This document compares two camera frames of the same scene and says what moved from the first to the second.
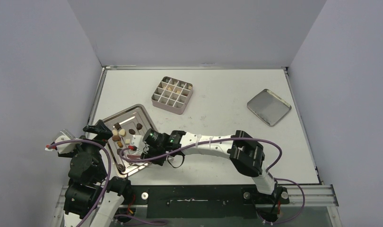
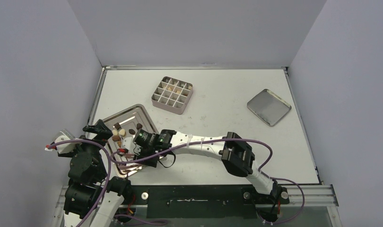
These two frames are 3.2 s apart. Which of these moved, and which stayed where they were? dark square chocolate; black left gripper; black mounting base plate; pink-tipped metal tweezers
Moved: pink-tipped metal tweezers
Stayed: dark square chocolate; black left gripper; black mounting base plate
